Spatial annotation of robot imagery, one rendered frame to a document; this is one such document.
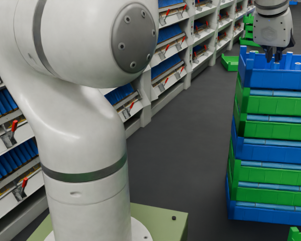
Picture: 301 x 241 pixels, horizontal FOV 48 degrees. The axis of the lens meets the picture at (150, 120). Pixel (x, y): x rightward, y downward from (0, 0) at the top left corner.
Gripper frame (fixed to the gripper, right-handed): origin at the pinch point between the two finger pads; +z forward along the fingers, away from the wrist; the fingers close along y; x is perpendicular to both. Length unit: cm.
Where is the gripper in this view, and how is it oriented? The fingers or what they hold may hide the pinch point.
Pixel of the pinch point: (274, 55)
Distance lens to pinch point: 109.2
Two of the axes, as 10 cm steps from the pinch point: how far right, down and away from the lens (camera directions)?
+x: 5.5, -6.9, 4.6
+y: 7.9, 2.5, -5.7
